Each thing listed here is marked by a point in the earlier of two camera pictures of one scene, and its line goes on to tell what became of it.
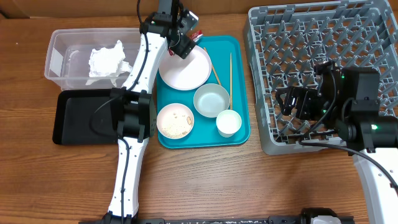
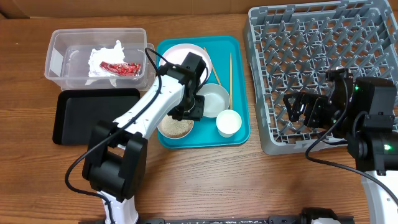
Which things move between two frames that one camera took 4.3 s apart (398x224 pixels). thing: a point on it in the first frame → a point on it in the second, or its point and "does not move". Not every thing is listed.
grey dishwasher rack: x=283 y=43 does not move
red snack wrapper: x=194 y=36 → x=131 y=69
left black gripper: x=184 y=45 → x=196 y=112
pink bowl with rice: x=175 y=121 does not move
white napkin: x=108 y=63 does not move
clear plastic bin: x=68 y=56 does not move
